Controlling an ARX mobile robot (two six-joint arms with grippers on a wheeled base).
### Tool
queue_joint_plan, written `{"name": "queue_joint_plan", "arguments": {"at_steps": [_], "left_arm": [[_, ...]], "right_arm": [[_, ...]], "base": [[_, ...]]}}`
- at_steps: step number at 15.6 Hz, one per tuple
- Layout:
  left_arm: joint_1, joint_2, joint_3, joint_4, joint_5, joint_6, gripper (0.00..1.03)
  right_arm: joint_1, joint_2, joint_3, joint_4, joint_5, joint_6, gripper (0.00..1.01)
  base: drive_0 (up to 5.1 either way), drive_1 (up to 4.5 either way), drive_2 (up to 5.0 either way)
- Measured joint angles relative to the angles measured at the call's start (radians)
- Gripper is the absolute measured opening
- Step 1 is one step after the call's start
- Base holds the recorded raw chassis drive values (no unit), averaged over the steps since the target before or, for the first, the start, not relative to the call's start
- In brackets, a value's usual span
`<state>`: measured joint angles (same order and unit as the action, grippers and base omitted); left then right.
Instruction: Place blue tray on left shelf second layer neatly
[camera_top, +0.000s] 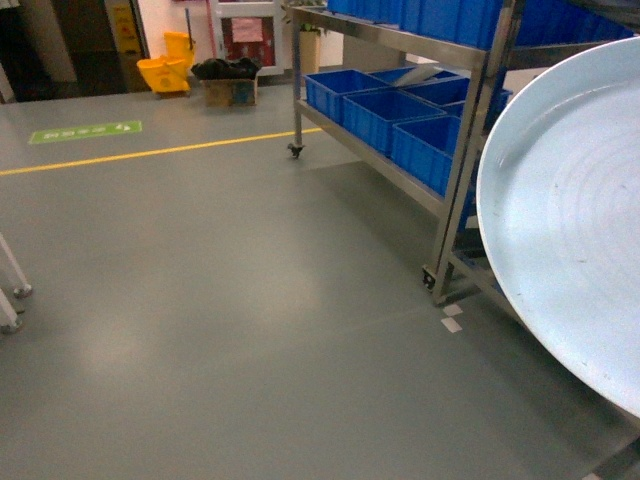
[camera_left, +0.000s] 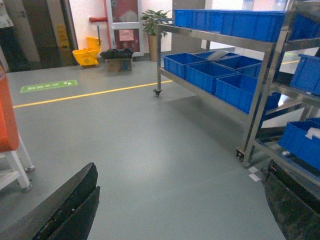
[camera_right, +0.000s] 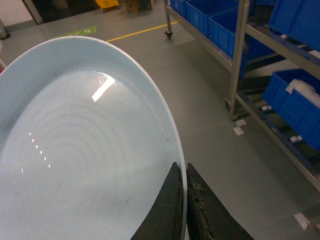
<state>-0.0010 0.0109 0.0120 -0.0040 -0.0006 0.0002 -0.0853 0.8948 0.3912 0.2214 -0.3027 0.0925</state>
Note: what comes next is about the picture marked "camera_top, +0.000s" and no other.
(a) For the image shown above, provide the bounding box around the white table leg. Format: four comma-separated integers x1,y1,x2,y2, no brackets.
0,234,33,299

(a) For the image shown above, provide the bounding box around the blue bin middle row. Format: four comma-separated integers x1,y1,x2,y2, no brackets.
342,90,445,156

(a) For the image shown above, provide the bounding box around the cardboard box with black bags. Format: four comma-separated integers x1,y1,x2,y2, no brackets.
191,57,262,107

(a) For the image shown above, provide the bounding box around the blue bin far left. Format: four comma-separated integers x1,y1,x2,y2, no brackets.
304,69,389,125

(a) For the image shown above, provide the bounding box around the stainless steel shelf rack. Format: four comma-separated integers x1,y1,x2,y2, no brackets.
286,0,640,307

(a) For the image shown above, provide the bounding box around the blue bin near front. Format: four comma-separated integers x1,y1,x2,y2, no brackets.
390,115,461,197

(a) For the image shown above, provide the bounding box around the light blue round tray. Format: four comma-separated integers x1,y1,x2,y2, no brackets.
477,37,639,415

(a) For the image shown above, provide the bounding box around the yellow mop bucket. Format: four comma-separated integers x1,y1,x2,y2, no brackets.
136,32,196,95

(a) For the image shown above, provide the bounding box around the green floor sign sticker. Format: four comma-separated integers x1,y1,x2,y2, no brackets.
29,120,143,145

